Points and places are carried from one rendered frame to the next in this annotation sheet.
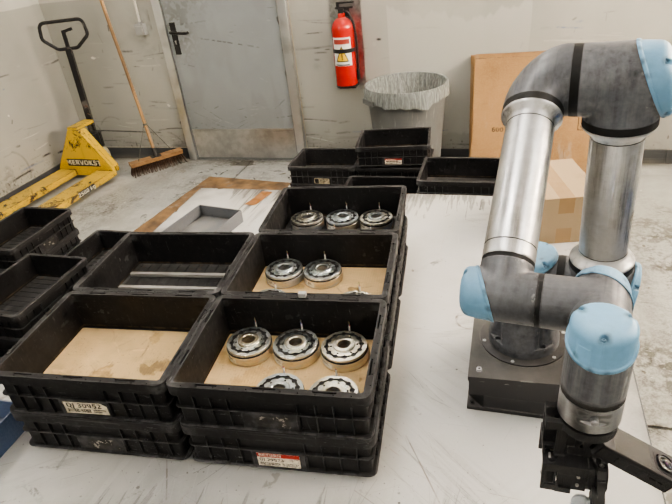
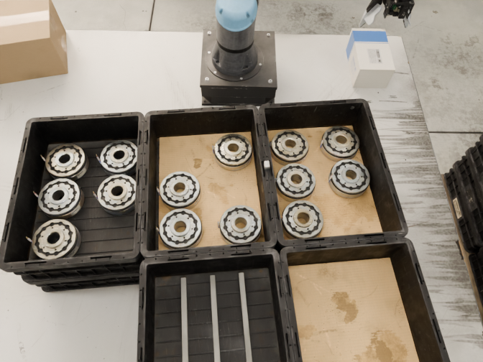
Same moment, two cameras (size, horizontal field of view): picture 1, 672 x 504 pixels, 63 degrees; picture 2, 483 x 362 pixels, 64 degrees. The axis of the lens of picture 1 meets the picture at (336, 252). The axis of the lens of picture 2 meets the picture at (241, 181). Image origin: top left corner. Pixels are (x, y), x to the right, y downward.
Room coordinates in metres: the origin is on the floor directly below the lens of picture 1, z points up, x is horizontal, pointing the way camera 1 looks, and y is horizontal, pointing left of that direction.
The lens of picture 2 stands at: (1.27, 0.52, 1.74)
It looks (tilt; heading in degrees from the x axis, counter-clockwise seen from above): 61 degrees down; 248
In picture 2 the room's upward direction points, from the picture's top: 3 degrees clockwise
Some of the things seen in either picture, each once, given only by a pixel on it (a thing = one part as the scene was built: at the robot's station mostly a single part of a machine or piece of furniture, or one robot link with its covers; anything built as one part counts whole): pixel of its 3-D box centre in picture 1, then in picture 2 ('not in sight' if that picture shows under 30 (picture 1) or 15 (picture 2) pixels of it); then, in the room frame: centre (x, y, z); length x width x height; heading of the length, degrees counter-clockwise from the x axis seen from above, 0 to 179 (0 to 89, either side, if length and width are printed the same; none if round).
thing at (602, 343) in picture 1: (598, 354); not in sight; (0.49, -0.30, 1.18); 0.09 x 0.08 x 0.11; 153
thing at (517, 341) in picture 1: (524, 320); (234, 47); (0.95, -0.40, 0.85); 0.15 x 0.15 x 0.10
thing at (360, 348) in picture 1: (344, 346); (290, 145); (0.93, 0.01, 0.86); 0.10 x 0.10 x 0.01
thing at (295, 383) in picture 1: (278, 391); (350, 176); (0.82, 0.15, 0.86); 0.10 x 0.10 x 0.01
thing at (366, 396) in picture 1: (283, 343); (326, 166); (0.89, 0.13, 0.92); 0.40 x 0.30 x 0.02; 76
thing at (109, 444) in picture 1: (131, 387); not in sight; (0.99, 0.52, 0.76); 0.40 x 0.30 x 0.12; 76
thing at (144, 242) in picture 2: (314, 265); (205, 174); (1.18, 0.06, 0.92); 0.40 x 0.30 x 0.02; 76
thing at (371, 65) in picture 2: not in sight; (369, 57); (0.47, -0.32, 0.74); 0.20 x 0.12 x 0.09; 71
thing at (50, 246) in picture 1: (35, 267); not in sight; (2.34, 1.45, 0.37); 0.40 x 0.30 x 0.45; 161
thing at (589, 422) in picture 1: (590, 404); not in sight; (0.48, -0.29, 1.10); 0.08 x 0.08 x 0.05
